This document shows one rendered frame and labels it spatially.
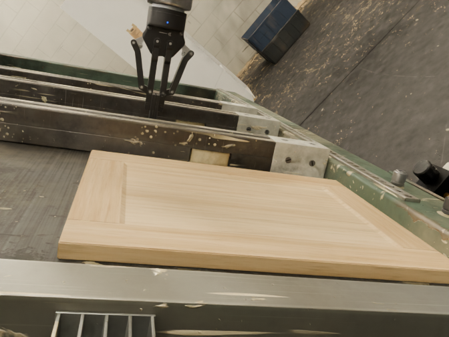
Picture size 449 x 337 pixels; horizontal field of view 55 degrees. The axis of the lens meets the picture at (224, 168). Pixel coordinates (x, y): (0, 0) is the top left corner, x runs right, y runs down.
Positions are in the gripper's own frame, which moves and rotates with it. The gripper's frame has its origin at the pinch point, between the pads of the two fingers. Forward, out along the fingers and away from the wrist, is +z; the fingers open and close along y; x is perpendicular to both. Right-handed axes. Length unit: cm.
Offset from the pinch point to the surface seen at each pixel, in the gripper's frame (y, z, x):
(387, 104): -147, -2, -143
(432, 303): -23, 4, 61
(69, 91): 19.7, 2.4, -25.2
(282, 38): -154, -41, -383
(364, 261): -24, 6, 49
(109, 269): 6, 4, 58
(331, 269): -19, 7, 50
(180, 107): -8.5, 2.1, -25.3
